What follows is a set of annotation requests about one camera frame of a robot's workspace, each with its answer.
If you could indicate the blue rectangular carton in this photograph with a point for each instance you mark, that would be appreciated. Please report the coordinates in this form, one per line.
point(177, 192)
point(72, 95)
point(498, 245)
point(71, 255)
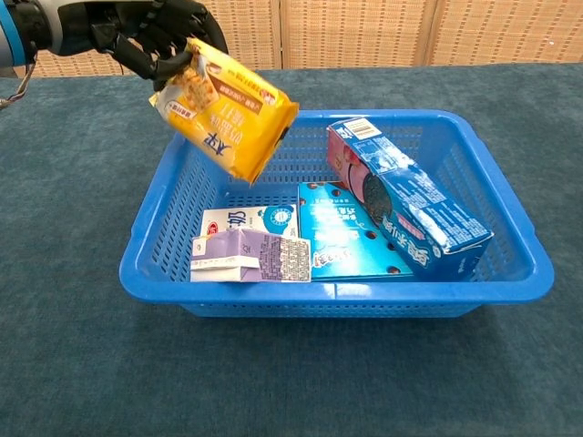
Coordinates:
point(410, 200)

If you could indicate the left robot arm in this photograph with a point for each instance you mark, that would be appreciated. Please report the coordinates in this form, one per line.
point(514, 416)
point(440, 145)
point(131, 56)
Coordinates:
point(4, 36)

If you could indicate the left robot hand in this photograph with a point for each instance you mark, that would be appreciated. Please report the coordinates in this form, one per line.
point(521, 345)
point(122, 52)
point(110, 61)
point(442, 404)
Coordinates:
point(136, 32)

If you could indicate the white milk carton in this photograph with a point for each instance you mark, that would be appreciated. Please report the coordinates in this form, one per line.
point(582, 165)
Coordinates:
point(246, 220)

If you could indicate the teal table cloth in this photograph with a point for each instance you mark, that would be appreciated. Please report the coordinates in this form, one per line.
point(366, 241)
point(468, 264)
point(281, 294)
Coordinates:
point(273, 373)

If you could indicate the yellow cracker packet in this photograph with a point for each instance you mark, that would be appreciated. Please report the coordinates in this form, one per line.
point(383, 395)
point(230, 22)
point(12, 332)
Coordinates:
point(237, 123)

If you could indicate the small purple white carton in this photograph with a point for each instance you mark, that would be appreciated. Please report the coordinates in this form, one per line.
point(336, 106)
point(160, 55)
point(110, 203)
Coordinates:
point(255, 259)

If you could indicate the blue snack box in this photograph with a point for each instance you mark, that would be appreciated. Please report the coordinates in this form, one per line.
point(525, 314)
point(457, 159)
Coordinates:
point(341, 236)

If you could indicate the blue plastic basket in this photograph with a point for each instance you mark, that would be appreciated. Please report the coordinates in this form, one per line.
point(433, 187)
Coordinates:
point(337, 291)

